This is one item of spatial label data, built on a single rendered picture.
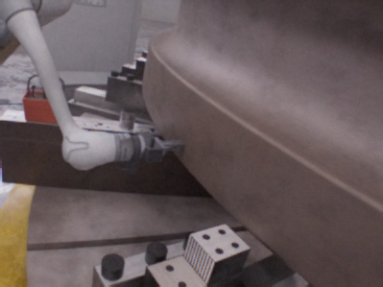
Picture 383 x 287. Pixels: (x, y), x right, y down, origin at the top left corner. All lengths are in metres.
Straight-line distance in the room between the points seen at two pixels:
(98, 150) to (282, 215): 0.54
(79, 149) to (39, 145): 0.81
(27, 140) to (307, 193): 1.39
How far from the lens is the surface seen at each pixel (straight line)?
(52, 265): 1.47
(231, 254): 0.85
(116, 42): 4.87
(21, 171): 1.88
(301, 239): 0.81
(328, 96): 0.88
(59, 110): 1.14
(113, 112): 2.83
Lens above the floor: 1.39
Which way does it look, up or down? 24 degrees down
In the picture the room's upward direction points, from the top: 12 degrees clockwise
